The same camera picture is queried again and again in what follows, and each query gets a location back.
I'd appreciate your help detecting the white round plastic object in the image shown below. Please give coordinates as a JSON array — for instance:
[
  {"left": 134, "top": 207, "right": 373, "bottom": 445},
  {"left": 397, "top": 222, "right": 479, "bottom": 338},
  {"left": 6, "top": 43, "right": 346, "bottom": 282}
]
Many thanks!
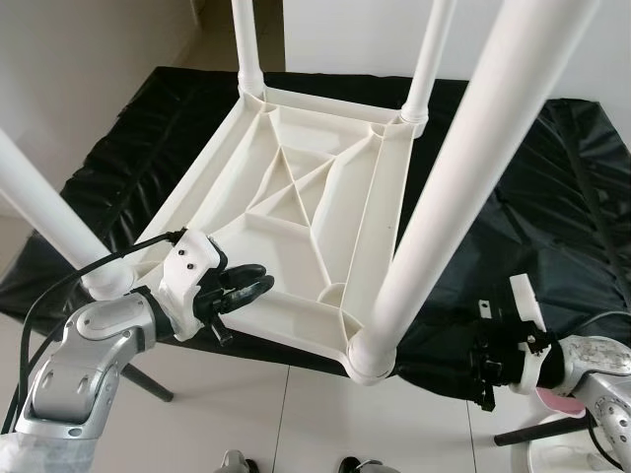
[{"left": 527, "top": 443, "right": 604, "bottom": 473}]

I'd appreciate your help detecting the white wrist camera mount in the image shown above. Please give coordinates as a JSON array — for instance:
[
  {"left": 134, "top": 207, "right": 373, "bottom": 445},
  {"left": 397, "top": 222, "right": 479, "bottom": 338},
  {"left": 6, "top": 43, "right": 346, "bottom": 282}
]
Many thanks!
[
  {"left": 158, "top": 232, "right": 223, "bottom": 341},
  {"left": 508, "top": 274, "right": 555, "bottom": 397}
]

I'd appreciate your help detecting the white plastic children table top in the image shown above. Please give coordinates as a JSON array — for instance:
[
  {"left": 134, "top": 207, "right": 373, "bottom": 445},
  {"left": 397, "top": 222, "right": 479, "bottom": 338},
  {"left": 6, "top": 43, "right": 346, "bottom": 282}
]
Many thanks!
[{"left": 133, "top": 87, "right": 419, "bottom": 385}]

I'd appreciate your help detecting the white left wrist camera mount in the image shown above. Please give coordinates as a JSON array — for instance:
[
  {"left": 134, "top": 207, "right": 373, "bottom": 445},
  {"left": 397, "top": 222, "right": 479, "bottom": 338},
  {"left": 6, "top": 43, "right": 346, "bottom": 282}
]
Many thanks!
[{"left": 158, "top": 232, "right": 223, "bottom": 341}]

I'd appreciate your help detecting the white plastic table leg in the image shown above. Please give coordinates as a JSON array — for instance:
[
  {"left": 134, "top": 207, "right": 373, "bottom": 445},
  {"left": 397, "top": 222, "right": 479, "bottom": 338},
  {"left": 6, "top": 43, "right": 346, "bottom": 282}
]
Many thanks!
[
  {"left": 347, "top": 0, "right": 602, "bottom": 383},
  {"left": 0, "top": 128, "right": 136, "bottom": 302},
  {"left": 399, "top": 0, "right": 456, "bottom": 124},
  {"left": 230, "top": 0, "right": 265, "bottom": 98}
]

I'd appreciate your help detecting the pink plastic object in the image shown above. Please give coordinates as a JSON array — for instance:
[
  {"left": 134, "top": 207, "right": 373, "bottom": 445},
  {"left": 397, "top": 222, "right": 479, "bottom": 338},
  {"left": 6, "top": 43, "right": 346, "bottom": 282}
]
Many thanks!
[{"left": 532, "top": 386, "right": 585, "bottom": 417}]

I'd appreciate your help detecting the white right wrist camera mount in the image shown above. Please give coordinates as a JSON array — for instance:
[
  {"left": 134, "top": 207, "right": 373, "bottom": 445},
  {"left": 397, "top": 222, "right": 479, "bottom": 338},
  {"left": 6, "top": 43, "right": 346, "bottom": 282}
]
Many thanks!
[{"left": 508, "top": 274, "right": 555, "bottom": 397}]

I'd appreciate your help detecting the black robot right foot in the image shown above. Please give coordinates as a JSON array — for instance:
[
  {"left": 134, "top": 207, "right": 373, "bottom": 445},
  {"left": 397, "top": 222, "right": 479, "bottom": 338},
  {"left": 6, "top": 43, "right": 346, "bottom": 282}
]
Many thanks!
[{"left": 337, "top": 455, "right": 397, "bottom": 473}]

